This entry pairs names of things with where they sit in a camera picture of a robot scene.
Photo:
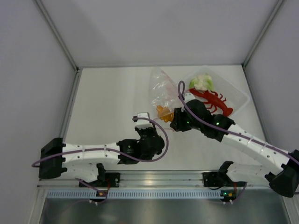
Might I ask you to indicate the left aluminium corner post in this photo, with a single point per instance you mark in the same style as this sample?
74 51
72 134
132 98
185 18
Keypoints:
48 19

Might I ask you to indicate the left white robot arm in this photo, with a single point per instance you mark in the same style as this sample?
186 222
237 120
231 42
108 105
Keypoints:
87 162

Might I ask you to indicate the white toy cauliflower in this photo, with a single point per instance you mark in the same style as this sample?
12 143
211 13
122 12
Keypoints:
202 82

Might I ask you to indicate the right aluminium corner post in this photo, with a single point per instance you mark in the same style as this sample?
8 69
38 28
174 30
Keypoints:
262 33

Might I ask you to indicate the red toy lobster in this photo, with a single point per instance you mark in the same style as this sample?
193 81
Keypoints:
214 102

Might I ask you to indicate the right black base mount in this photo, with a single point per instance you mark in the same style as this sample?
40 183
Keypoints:
216 179

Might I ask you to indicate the clear zip top bag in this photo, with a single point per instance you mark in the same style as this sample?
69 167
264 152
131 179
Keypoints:
162 91

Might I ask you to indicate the white slotted cable duct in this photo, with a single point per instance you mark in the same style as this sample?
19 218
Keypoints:
138 194

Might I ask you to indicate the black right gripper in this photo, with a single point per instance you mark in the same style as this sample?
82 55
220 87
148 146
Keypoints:
177 123

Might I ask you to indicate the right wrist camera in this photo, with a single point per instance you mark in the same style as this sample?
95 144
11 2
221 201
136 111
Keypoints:
188 97

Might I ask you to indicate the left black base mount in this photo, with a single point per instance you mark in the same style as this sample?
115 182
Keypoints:
108 179

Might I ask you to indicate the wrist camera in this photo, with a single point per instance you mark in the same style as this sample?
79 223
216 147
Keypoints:
142 120
188 97

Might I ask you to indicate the aluminium corner post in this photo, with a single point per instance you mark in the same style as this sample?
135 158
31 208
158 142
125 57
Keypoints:
262 33
48 19

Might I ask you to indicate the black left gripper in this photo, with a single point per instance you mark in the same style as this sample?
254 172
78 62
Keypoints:
152 129

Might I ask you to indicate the aluminium mounting rail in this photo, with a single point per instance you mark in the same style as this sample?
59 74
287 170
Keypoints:
187 178

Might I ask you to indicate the orange toy food piece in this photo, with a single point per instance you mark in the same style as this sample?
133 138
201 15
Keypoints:
165 114

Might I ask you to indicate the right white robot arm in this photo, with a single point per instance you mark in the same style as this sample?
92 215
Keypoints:
278 168

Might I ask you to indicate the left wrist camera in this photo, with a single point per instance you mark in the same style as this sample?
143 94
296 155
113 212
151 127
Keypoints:
142 120

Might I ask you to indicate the white perforated plastic basket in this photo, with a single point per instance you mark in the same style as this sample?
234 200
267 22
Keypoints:
236 98

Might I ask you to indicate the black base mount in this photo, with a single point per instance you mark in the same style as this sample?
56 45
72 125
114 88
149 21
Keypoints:
216 179
108 179

